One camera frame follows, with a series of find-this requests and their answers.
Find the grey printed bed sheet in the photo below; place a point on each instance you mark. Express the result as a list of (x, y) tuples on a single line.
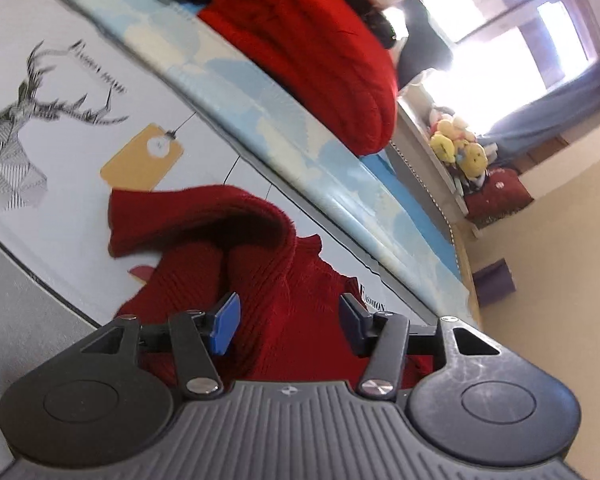
[(57, 279)]

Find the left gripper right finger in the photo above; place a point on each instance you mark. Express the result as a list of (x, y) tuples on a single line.
[(382, 339)]

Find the dark red cushion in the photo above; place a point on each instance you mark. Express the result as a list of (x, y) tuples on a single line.
[(501, 195)]

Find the window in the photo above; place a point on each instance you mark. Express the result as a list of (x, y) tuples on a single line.
[(508, 53)]

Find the dark red knit sweater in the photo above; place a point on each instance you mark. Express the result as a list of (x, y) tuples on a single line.
[(218, 239)]

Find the purple box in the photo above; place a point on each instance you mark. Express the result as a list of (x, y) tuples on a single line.
[(493, 283)]

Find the bright red folded blanket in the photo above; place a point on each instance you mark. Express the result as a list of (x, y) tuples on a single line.
[(322, 54)]

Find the yellow plush toys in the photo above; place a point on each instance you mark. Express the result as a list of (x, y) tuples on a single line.
[(456, 146)]

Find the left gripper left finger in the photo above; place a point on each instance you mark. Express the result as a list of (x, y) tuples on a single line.
[(196, 337)]

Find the blue curtain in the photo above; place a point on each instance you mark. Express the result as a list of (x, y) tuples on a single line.
[(547, 117)]

